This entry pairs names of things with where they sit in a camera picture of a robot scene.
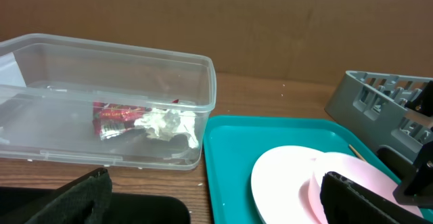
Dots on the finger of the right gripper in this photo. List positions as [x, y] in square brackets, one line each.
[415, 189]
[423, 102]

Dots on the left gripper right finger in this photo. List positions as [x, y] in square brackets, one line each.
[346, 202]

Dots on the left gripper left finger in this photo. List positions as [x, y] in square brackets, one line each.
[84, 200]

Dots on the pink bowl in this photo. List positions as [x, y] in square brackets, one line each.
[352, 168]

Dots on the pink round plate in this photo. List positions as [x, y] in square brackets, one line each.
[280, 182]

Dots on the red snack wrapper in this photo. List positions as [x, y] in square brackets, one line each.
[112, 120]

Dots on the white napkin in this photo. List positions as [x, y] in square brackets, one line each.
[165, 124]

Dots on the grey dishwasher rack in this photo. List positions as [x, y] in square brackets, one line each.
[372, 106]

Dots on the right wooden chopstick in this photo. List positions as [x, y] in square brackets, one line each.
[356, 153]

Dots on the black rectangular tray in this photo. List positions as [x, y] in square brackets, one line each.
[124, 208]

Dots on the clear plastic bin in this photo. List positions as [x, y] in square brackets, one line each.
[49, 84]

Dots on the teal serving tray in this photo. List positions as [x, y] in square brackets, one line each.
[232, 144]

